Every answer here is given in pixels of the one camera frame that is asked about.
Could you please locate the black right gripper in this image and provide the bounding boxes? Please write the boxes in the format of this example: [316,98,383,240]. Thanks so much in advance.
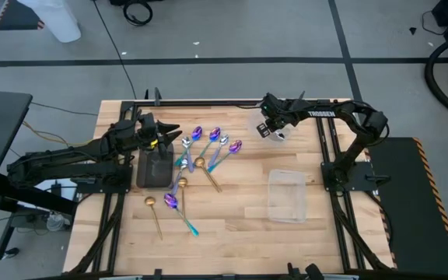
[257,92,301,140]

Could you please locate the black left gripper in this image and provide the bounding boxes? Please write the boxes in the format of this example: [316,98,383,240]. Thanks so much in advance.
[132,112,184,159]

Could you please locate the gold spoon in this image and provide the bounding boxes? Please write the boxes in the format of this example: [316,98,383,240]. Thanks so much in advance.
[144,196,164,241]
[194,156,223,194]
[177,177,189,219]

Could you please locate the clear plastic container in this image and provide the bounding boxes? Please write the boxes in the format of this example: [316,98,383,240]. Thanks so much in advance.
[267,169,308,224]
[247,108,299,143]

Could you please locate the dark smoky plastic bin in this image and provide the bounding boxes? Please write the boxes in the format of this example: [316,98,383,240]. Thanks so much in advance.
[135,142,175,189]

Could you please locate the white flat board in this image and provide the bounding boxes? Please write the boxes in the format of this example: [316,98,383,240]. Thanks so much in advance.
[35,178,80,204]

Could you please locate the clear plastic bottle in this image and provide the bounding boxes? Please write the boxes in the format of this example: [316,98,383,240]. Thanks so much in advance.
[46,212,72,233]

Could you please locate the large black hazard-edged mat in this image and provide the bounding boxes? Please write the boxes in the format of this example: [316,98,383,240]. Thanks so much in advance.
[366,136,448,276]

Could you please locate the small black hazard-striped mat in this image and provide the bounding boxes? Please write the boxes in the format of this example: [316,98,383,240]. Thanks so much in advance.
[0,0,46,31]

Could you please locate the black metal table frame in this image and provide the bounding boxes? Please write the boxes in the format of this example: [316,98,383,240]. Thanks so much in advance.
[63,99,396,280]

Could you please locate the thin grey cable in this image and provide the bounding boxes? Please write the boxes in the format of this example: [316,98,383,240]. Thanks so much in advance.
[30,101,100,117]

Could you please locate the coiled black cable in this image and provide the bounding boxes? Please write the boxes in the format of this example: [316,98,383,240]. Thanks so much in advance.
[122,0,154,27]

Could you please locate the yellow cable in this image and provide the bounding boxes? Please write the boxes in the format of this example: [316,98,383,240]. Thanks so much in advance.
[21,120,93,148]

